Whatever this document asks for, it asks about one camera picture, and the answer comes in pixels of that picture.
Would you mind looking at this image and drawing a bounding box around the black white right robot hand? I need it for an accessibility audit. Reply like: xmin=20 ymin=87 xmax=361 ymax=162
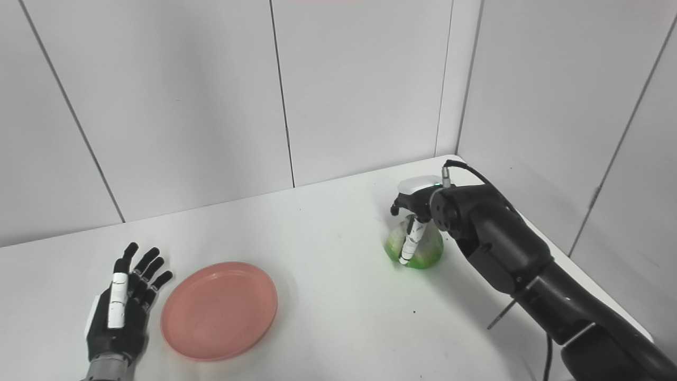
xmin=390 ymin=176 xmax=450 ymax=265

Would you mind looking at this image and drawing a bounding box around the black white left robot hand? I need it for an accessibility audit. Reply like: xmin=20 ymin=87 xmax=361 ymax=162
xmin=86 ymin=242 xmax=173 ymax=366

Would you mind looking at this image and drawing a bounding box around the green white toy cabbage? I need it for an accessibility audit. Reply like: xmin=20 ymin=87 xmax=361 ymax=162
xmin=385 ymin=214 xmax=444 ymax=269

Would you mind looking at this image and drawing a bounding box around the pink round plate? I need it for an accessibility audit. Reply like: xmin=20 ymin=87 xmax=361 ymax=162
xmin=161 ymin=261 xmax=279 ymax=362

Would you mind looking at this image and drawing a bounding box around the grey zip tie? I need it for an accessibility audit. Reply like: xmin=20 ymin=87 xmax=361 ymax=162
xmin=487 ymin=290 xmax=540 ymax=330

